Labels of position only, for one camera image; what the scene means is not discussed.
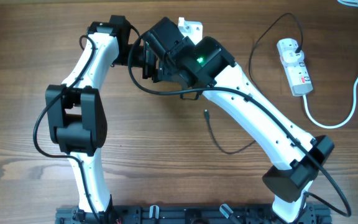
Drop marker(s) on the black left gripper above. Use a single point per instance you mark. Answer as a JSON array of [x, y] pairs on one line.
[[149, 62]]

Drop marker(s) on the white power strip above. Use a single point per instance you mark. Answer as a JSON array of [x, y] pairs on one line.
[[298, 77]]

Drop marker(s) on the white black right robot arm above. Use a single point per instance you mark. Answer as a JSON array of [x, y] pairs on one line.
[[208, 68]]

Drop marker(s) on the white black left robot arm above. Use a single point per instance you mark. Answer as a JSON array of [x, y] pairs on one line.
[[77, 121]]

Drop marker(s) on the white charger adapter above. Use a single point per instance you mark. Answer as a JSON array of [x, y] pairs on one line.
[[290, 58]]

